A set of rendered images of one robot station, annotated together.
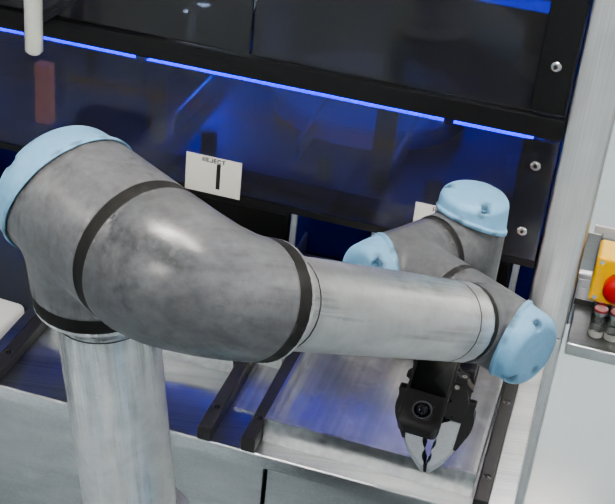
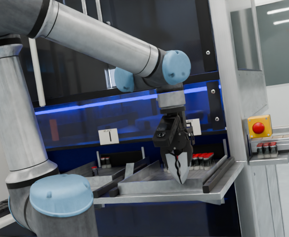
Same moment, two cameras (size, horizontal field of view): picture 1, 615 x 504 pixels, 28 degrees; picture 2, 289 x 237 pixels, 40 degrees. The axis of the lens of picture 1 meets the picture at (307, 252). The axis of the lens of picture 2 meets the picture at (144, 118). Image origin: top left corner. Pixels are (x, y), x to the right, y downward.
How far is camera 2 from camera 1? 76 cm
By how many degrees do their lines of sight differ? 29
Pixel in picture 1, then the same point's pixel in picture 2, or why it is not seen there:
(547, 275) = (232, 134)
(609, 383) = not seen: outside the picture
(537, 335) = (177, 55)
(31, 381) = not seen: hidden behind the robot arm
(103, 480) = (5, 135)
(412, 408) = (157, 135)
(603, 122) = (230, 66)
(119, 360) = not seen: outside the picture
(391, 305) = (98, 23)
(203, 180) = (105, 139)
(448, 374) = (171, 123)
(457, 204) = not seen: hidden behind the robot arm
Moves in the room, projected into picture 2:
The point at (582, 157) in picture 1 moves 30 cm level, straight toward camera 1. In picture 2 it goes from (228, 82) to (209, 84)
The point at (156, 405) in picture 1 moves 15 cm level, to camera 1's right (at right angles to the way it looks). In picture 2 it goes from (21, 96) to (89, 85)
